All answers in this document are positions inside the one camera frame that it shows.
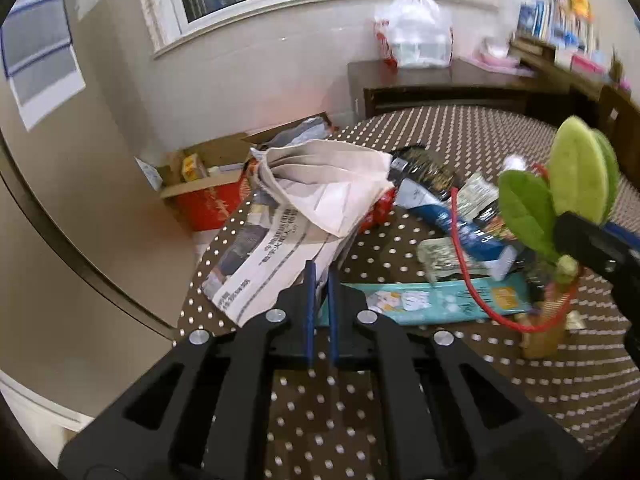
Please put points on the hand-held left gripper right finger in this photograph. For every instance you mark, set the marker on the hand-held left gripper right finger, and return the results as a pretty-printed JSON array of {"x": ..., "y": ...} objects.
[{"x": 334, "y": 315}]

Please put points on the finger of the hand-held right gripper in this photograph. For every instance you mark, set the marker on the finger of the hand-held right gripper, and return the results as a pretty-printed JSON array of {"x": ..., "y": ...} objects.
[{"x": 580, "y": 240}]

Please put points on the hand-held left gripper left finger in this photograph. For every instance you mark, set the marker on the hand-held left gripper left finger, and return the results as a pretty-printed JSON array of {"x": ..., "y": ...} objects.
[{"x": 310, "y": 310}]

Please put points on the newspaper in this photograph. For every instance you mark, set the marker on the newspaper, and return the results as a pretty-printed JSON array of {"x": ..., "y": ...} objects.
[{"x": 280, "y": 230}]

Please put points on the teal flat packet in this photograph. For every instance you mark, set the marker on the teal flat packet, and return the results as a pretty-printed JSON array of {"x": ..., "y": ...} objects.
[{"x": 430, "y": 305}]

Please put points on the red snack packet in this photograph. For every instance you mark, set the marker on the red snack packet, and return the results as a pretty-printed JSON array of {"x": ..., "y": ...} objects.
[{"x": 377, "y": 210}]

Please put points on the clear plastic wrapper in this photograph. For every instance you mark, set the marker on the clear plastic wrapper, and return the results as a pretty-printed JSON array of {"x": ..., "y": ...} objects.
[{"x": 440, "y": 257}]

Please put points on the brown polka-dot tablecloth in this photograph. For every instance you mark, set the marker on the brown polka-dot tablecloth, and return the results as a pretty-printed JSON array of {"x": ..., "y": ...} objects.
[{"x": 450, "y": 400}]

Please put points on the red cardboard box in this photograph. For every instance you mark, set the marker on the red cardboard box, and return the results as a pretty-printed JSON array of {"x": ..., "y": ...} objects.
[{"x": 210, "y": 205}]

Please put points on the black gold-print packet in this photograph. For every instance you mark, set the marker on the black gold-print packet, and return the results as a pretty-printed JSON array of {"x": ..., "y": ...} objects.
[{"x": 425, "y": 167}]

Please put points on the grey plastic bag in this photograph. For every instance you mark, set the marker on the grey plastic bag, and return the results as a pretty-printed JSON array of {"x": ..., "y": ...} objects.
[{"x": 305, "y": 130}]

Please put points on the brown printed cardboard box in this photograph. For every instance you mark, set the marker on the brown printed cardboard box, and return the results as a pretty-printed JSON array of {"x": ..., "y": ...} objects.
[{"x": 260, "y": 135}]

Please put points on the small yellow box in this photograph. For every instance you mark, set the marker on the small yellow box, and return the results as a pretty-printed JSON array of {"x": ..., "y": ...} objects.
[{"x": 194, "y": 167}]

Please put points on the dark wooden side table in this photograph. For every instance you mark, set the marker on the dark wooden side table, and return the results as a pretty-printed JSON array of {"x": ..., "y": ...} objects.
[{"x": 450, "y": 85}]

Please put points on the white bowl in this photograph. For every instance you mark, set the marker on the white bowl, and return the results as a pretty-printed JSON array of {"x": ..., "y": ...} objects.
[{"x": 495, "y": 47}]

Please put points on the row of books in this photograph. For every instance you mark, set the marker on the row of books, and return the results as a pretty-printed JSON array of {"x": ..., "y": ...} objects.
[{"x": 555, "y": 30}]

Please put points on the yellow duck toy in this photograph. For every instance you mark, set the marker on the yellow duck toy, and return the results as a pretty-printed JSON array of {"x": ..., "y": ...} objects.
[{"x": 580, "y": 5}]

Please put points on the gold double-door refrigerator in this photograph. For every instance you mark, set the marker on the gold double-door refrigerator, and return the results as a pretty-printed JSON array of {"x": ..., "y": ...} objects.
[{"x": 75, "y": 240}]

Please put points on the white plastic bag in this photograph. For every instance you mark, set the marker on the white plastic bag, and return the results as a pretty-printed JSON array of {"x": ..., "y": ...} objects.
[{"x": 415, "y": 30}]

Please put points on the white-bordered grey printed sheet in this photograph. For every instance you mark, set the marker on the white-bordered grey printed sheet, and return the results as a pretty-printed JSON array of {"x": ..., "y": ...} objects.
[{"x": 47, "y": 90}]

